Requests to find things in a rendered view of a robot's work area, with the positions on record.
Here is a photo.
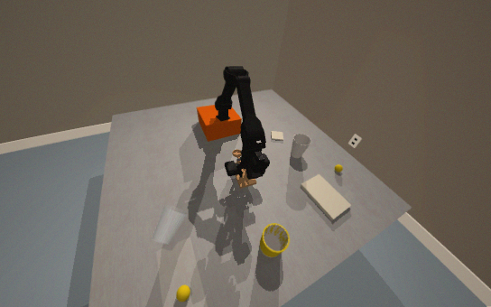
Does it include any wooden catapult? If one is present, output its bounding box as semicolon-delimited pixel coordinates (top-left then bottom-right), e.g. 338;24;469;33
232;149;256;189

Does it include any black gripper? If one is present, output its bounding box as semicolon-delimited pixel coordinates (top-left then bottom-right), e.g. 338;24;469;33
225;153;270;178

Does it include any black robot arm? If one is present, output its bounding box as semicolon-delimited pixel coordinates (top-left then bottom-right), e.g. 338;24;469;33
215;66;268;180

